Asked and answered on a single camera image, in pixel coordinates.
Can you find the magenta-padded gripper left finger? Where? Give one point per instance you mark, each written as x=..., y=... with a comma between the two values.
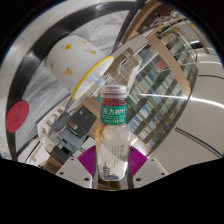
x=71, y=170

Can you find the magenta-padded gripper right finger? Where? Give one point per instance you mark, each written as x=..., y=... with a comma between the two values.
x=150, y=170

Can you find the clear bottle with green label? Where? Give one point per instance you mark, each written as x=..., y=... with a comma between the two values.
x=112, y=150

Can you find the dark grey building model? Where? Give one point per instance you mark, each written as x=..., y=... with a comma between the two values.
x=75, y=130

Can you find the flat round red coaster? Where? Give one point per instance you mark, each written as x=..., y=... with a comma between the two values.
x=17, y=116

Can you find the wide book-filled shelf unit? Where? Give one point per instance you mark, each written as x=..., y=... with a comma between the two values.
x=160, y=93

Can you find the pale blue spoon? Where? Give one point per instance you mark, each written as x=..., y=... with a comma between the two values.
x=97, y=80

